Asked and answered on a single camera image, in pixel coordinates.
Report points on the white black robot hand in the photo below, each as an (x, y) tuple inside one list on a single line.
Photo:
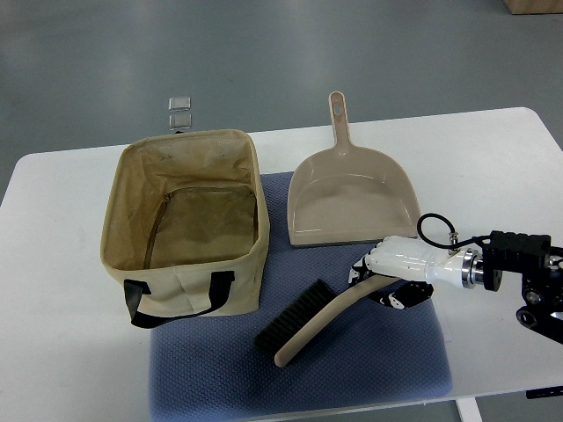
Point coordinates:
[(417, 265)]

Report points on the beige hand broom black bristles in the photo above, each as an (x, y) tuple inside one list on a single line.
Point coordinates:
[(288, 333)]

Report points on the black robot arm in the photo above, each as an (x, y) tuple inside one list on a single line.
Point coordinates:
[(482, 260)]

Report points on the beige plastic dustpan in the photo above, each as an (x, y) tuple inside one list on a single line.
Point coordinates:
[(349, 194)]

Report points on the blue textured mat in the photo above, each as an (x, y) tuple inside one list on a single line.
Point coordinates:
[(208, 369)]

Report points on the white table leg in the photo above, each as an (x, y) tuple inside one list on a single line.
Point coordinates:
[(468, 410)]

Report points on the black table control panel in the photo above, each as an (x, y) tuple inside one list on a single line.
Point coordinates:
[(549, 392)]

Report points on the wooden box corner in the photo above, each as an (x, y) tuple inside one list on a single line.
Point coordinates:
[(527, 7)]

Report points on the upper metal floor plate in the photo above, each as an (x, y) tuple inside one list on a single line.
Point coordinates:
[(179, 103)]

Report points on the yellow canvas bag black handle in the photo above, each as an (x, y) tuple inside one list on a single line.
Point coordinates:
[(186, 230)]

